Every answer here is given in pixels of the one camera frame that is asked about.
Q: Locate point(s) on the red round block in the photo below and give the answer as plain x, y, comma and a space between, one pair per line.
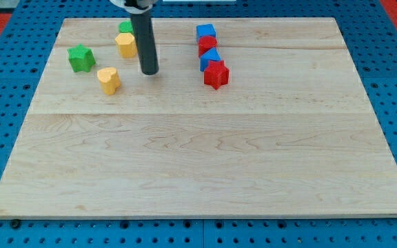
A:
206, 43

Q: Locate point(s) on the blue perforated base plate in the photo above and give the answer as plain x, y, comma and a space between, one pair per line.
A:
25, 44

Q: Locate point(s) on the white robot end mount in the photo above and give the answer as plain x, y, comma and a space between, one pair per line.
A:
135, 6

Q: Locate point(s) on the green round block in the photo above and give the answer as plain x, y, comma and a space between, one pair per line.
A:
126, 27

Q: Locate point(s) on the green star block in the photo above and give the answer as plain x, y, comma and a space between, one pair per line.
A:
81, 58

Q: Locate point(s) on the red star block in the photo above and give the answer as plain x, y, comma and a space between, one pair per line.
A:
216, 74

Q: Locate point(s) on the blue triangle block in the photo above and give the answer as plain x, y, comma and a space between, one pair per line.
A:
211, 55

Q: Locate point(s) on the yellow heart block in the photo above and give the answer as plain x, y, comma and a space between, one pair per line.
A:
109, 80

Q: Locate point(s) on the yellow hexagon block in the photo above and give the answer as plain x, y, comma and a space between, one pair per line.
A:
126, 45

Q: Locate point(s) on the light wooden board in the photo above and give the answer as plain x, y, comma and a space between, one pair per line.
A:
292, 135

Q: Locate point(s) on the blue cube block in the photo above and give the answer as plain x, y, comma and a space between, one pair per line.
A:
205, 30

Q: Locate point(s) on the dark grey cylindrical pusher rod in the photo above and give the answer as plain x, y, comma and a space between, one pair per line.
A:
145, 42

